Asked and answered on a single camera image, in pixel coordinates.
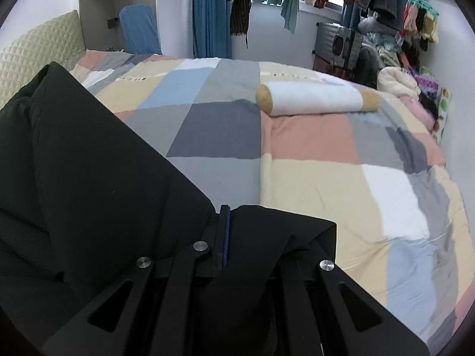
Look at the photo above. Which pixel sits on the pile of clothes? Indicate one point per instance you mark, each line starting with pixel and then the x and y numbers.
pixel 386 52

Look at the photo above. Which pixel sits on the cream quilted headboard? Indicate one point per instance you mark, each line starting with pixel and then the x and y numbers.
pixel 37 52

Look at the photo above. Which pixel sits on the row of hanging socks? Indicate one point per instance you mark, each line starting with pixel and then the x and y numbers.
pixel 419 26

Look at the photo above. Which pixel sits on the white and tan bolster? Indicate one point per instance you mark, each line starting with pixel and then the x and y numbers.
pixel 315 98

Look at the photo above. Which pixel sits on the black wall plug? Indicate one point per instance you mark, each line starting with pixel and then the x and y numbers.
pixel 112 23

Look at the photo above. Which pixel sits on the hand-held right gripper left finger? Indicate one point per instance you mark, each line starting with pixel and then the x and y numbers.
pixel 224 237

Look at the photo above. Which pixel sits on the purple patterned cloth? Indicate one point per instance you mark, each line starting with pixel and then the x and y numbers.
pixel 425 81

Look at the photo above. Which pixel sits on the small black cloth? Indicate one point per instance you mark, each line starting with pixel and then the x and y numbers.
pixel 428 104

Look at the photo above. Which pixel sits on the blue curtain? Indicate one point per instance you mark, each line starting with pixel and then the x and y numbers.
pixel 209 18

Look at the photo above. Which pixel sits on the grey suitcase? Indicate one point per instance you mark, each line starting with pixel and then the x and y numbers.
pixel 345 44

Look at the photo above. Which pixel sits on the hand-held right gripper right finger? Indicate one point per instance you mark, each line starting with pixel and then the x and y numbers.
pixel 297 296

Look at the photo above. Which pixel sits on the pink cloth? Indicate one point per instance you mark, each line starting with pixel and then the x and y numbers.
pixel 419 113

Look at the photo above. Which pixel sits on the hanging teal cloth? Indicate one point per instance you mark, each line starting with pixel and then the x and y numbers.
pixel 289 11

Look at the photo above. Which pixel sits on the white fruit print bag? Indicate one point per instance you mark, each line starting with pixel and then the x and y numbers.
pixel 443 107

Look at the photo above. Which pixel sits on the cream fleece blanket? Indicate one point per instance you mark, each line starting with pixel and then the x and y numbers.
pixel 397 79

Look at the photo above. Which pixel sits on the patchwork quilt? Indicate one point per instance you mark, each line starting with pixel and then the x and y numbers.
pixel 315 193

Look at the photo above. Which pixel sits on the dark fringed scarf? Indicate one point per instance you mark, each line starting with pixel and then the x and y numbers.
pixel 239 15

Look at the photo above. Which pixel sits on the black zip jacket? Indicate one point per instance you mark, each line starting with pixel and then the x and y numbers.
pixel 92 193

